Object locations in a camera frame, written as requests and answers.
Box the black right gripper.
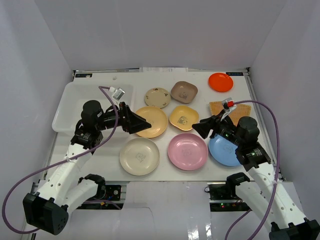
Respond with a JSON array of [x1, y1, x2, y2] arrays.
[[191, 109, 244, 148]]

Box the woven wicker tray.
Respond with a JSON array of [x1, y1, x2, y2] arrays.
[[209, 101, 252, 126]]

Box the yellow square dish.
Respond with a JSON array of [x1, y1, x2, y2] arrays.
[[169, 105, 199, 131]]

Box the yellow round plate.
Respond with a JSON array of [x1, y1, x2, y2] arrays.
[[136, 106, 168, 139]]

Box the blue round plate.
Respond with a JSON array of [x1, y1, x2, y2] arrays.
[[208, 135, 241, 167]]

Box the pink round plate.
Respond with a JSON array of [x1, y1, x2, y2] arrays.
[[167, 133, 209, 171]]

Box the cream white round plate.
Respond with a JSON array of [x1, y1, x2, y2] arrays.
[[119, 137, 160, 176]]

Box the small beige floral plate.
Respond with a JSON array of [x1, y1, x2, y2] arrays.
[[144, 87, 171, 109]]

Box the brown square dish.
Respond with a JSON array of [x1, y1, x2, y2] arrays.
[[170, 81, 198, 104]]

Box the orange round plate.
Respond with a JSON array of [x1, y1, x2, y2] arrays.
[[208, 72, 234, 93]]

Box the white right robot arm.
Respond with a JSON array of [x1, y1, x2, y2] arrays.
[[192, 115, 320, 240]]

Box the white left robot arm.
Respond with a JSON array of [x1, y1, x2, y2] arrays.
[[22, 100, 152, 235]]

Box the white plastic bin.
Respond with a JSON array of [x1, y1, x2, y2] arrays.
[[52, 81, 135, 136]]

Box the papers at back edge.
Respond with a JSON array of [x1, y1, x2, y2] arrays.
[[139, 67, 189, 73]]

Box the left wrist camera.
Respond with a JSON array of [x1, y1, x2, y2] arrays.
[[109, 86, 126, 101]]

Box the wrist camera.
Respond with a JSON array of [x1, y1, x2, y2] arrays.
[[220, 98, 237, 121], [109, 86, 126, 101]]

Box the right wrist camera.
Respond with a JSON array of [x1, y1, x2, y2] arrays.
[[220, 98, 237, 121]]

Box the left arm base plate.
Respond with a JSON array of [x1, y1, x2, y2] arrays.
[[78, 185, 124, 210]]

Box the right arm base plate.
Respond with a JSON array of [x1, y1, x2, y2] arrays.
[[204, 182, 250, 213]]

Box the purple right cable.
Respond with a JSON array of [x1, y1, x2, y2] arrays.
[[224, 99, 281, 240]]

